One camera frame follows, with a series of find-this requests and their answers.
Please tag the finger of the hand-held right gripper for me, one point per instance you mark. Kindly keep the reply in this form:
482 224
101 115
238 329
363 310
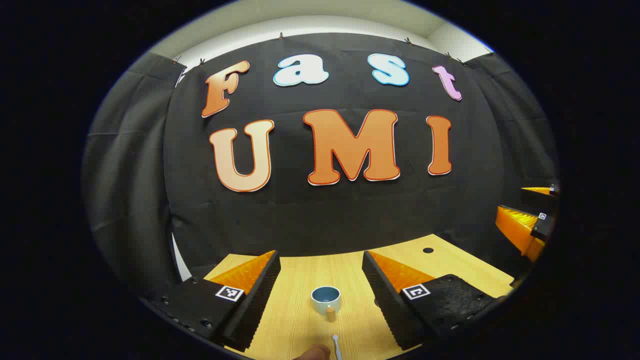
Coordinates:
520 230
542 192

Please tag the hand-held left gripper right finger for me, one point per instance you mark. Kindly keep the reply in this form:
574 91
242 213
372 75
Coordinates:
385 305

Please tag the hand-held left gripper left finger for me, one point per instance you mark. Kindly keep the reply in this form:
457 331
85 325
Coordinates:
260 305

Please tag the light wooden desktop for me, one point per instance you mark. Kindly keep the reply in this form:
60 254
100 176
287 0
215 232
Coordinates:
300 320

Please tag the black backdrop cloth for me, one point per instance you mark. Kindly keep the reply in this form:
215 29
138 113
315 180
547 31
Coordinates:
320 215

